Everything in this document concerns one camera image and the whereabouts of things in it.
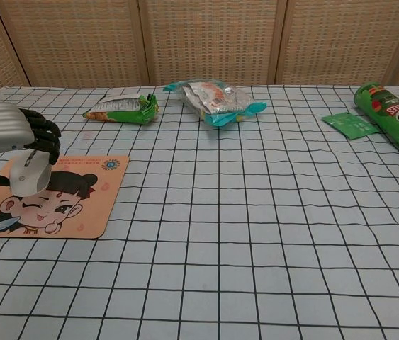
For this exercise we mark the white computer mouse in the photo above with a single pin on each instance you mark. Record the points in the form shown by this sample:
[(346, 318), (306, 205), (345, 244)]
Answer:
[(29, 177)]

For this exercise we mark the orange cartoon girl mouse pad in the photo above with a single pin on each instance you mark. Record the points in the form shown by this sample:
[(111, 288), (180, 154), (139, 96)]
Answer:
[(85, 212)]

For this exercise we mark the green white snack bag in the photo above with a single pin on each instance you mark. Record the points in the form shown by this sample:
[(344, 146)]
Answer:
[(124, 111)]

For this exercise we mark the wooden rattan folding screen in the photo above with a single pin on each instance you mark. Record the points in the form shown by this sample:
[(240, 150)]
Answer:
[(199, 42)]

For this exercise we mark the teal clear snack bag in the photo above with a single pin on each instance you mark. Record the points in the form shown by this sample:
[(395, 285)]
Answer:
[(217, 101)]

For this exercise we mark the light blue checked tablecloth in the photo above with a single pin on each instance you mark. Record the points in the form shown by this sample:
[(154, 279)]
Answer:
[(199, 276)]

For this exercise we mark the small green sachet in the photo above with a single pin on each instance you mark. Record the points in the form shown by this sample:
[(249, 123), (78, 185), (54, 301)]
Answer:
[(351, 125)]

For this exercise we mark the green Pringles can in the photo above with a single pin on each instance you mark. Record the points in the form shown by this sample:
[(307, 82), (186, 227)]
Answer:
[(394, 117)]

